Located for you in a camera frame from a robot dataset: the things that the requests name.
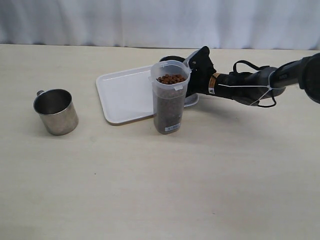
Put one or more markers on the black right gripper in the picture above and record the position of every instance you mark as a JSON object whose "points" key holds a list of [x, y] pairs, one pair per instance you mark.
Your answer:
{"points": [[202, 69]]}

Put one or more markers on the steel mug with kibble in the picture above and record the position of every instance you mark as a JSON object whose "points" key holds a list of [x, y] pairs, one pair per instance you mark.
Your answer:
{"points": [[172, 58]]}

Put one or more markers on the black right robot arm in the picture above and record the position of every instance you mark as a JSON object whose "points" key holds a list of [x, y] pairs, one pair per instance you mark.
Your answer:
{"points": [[304, 72]]}

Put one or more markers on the clear plastic tall container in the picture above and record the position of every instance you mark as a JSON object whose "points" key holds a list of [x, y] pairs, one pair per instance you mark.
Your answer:
{"points": [[169, 80]]}

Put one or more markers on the white curtain backdrop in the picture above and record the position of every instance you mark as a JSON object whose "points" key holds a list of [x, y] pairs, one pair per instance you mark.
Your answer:
{"points": [[186, 24]]}

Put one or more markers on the white plastic tray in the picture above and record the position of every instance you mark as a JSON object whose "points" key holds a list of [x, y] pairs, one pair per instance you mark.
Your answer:
{"points": [[127, 95]]}

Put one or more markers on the white cable tie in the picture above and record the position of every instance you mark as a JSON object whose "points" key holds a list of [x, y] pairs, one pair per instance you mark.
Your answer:
{"points": [[240, 88]]}

